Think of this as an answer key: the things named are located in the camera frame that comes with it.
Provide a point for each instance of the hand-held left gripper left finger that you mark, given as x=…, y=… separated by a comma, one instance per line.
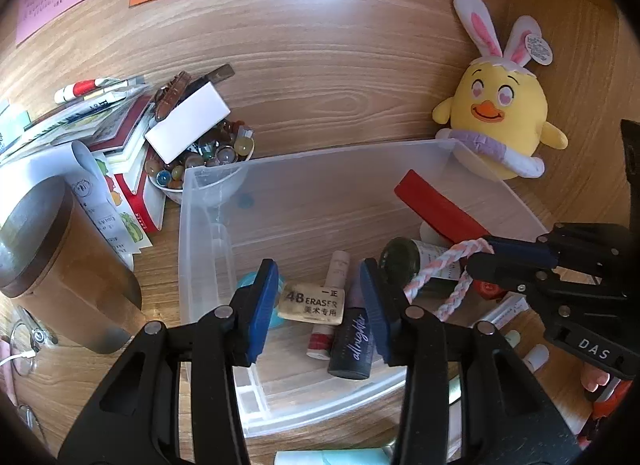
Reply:
x=262, y=305

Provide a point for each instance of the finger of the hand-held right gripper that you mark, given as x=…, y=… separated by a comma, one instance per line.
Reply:
x=520, y=247
x=515, y=275

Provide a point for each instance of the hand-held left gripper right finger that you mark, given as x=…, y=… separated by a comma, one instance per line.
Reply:
x=372, y=305

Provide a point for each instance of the blue tape roll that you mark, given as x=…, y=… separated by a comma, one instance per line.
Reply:
x=278, y=317

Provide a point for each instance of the dark makeup spray bottle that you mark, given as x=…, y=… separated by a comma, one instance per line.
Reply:
x=350, y=345

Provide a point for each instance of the beige eraser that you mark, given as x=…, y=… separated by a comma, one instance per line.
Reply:
x=310, y=302

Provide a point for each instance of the dark green glass bottle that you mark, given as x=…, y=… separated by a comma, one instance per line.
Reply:
x=397, y=255

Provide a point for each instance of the white tube with red cap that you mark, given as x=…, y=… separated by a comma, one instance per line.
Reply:
x=322, y=342

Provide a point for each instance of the pale green stick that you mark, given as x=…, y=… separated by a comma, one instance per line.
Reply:
x=512, y=337

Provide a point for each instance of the red pouch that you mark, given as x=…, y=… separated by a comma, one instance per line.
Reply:
x=435, y=210

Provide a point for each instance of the clear plastic bin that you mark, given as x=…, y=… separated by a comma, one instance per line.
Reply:
x=310, y=205

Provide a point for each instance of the mint green tube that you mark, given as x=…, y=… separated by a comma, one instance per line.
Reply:
x=350, y=457

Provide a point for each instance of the person's right hand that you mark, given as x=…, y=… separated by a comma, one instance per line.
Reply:
x=595, y=379

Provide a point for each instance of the red round cap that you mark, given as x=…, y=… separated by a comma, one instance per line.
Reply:
x=487, y=290

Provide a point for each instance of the yellow chick plush toy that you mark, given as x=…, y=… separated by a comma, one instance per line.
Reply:
x=500, y=110

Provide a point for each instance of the bowl of beads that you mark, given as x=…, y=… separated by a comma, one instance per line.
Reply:
x=170, y=192

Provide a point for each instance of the red white box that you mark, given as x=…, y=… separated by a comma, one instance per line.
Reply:
x=140, y=200

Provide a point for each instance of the brown ceramic mug with lid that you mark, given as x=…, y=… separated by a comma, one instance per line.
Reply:
x=75, y=295

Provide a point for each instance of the white card box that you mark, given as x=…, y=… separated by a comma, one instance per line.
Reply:
x=187, y=122

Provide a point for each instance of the eyeglasses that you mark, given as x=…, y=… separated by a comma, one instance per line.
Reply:
x=37, y=337

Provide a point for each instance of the brown hair clip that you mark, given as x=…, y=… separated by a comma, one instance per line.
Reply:
x=172, y=92

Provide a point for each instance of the brown flat stick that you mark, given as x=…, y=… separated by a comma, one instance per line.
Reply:
x=220, y=74

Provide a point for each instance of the stack of books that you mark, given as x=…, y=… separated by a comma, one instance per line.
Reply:
x=100, y=120

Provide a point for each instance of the red white marker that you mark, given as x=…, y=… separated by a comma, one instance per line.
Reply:
x=75, y=90

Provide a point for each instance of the teal white packet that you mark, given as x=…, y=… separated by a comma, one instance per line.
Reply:
x=12, y=125

